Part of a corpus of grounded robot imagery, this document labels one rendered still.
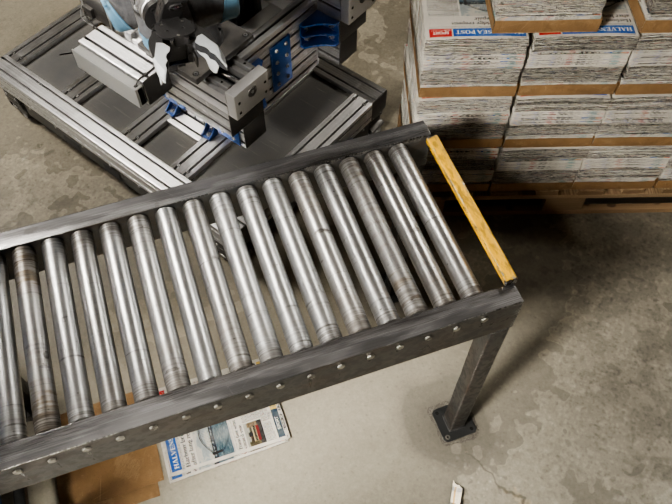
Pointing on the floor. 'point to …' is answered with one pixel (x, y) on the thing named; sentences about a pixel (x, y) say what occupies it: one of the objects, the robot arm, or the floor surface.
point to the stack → (541, 106)
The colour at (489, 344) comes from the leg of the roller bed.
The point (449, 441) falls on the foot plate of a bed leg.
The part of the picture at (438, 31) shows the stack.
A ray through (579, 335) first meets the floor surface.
